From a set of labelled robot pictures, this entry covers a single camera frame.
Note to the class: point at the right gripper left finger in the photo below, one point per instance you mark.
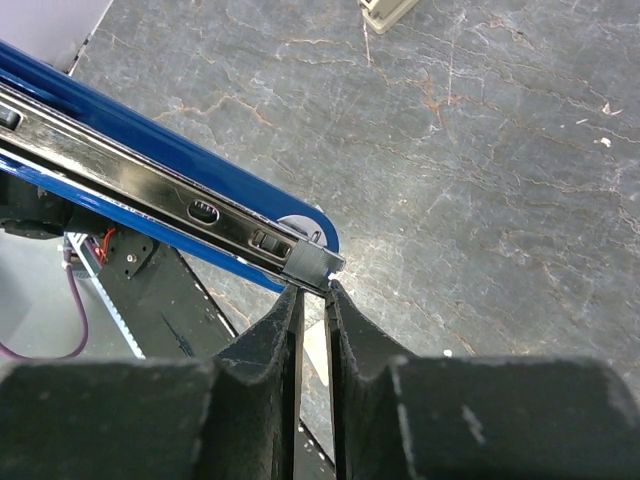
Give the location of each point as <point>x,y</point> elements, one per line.
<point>80,419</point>

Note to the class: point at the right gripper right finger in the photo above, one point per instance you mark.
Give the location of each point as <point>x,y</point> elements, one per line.
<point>397,415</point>

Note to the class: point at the blue stapler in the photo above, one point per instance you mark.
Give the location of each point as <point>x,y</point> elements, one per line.
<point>89,149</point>

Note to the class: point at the beige stapler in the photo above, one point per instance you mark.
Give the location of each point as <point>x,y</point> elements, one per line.
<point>381,15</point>

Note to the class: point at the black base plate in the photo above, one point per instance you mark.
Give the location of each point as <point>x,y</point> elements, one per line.
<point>165,300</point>

